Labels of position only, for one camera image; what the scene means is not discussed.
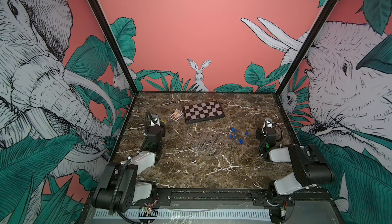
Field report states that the folded chess board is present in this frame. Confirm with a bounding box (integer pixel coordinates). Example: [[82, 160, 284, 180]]
[[183, 100, 225, 125]]

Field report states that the small card box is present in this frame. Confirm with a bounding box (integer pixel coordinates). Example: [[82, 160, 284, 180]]
[[170, 109, 183, 121]]

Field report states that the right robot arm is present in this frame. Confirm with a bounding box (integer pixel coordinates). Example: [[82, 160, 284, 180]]
[[256, 127, 335, 207]]

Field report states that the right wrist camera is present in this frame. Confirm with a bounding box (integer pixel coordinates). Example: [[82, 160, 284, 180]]
[[264, 118, 273, 128]]

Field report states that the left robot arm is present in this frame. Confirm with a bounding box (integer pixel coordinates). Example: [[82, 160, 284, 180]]
[[92, 125, 165, 214]]

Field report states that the black mounting rail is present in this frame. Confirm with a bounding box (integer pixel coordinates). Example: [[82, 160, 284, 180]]
[[87, 188, 331, 208]]

